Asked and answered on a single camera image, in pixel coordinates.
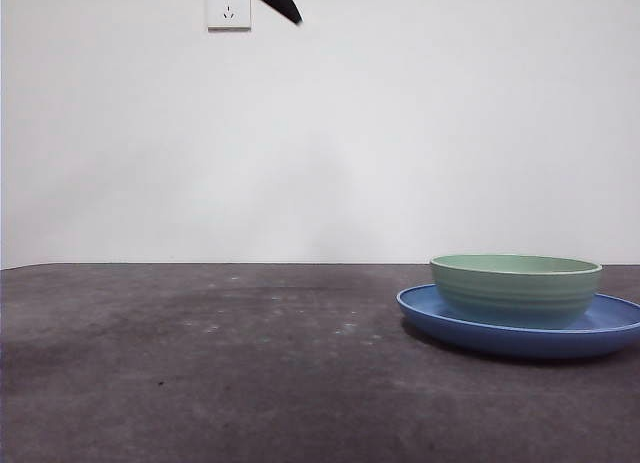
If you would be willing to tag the white wall socket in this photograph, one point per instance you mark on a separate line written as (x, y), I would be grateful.
(229, 8)

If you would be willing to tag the blue round plate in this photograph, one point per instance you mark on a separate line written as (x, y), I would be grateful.
(500, 340)

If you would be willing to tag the green ribbed bowl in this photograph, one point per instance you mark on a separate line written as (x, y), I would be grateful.
(515, 293)

